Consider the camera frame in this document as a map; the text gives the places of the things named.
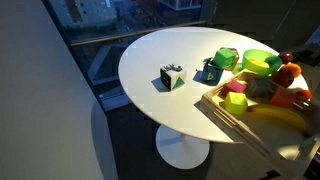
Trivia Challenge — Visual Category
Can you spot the yellow block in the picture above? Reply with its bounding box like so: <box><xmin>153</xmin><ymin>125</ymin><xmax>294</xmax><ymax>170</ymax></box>
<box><xmin>223</xmin><ymin>91</ymin><xmax>249</xmax><ymax>115</ymax></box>

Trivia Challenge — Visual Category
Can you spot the pink block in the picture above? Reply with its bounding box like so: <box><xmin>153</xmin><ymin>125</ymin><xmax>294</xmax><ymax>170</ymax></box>
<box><xmin>220</xmin><ymin>79</ymin><xmax>248</xmax><ymax>98</ymax></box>

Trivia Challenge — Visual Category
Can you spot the green plastic bowl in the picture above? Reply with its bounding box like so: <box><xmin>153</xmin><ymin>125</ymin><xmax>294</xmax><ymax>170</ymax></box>
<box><xmin>241</xmin><ymin>48</ymin><xmax>284</xmax><ymax>78</ymax></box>

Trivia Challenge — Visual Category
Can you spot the gray block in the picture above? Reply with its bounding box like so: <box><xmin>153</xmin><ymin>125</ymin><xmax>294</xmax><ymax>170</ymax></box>
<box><xmin>247</xmin><ymin>77</ymin><xmax>276</xmax><ymax>99</ymax></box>

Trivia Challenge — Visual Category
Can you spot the wooden crate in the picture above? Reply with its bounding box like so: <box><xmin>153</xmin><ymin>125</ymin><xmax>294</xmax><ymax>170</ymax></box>
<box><xmin>200</xmin><ymin>69</ymin><xmax>320</xmax><ymax>179</ymax></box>

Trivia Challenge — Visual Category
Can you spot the orange block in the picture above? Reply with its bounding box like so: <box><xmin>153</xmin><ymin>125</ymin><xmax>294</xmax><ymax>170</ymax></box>
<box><xmin>268</xmin><ymin>88</ymin><xmax>298</xmax><ymax>108</ymax></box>

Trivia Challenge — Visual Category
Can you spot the blue cube with green letter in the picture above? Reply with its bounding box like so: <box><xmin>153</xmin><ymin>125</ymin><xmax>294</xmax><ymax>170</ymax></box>
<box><xmin>200</xmin><ymin>61</ymin><xmax>224</xmax><ymax>87</ymax></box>

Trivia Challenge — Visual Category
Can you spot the wooden window handrail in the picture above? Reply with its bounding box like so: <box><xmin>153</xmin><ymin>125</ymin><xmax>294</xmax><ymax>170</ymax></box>
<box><xmin>69</xmin><ymin>19</ymin><xmax>208</xmax><ymax>47</ymax></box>

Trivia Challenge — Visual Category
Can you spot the yellow toy banana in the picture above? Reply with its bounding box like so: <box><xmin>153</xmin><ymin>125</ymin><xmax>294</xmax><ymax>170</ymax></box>
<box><xmin>246</xmin><ymin>103</ymin><xmax>309</xmax><ymax>133</ymax></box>

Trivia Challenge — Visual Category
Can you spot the red toy apple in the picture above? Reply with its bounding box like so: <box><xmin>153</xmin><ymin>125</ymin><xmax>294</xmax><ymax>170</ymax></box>
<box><xmin>271</xmin><ymin>69</ymin><xmax>295</xmax><ymax>88</ymax></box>

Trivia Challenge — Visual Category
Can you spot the dark red toy plum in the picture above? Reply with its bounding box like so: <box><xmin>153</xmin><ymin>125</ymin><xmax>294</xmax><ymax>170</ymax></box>
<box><xmin>278</xmin><ymin>51</ymin><xmax>294</xmax><ymax>64</ymax></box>

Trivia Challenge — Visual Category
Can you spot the orange toy fruit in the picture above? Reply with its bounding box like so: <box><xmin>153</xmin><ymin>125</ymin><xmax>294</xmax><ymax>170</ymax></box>
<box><xmin>281</xmin><ymin>63</ymin><xmax>303</xmax><ymax>78</ymax></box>

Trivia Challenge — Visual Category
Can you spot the small red toy fruit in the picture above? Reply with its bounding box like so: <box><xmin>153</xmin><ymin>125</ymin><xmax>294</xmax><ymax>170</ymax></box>
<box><xmin>295</xmin><ymin>89</ymin><xmax>313</xmax><ymax>101</ymax></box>

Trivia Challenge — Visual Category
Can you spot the white table pedestal base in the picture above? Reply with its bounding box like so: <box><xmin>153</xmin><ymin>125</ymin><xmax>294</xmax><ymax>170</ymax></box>
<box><xmin>155</xmin><ymin>123</ymin><xmax>211</xmax><ymax>170</ymax></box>

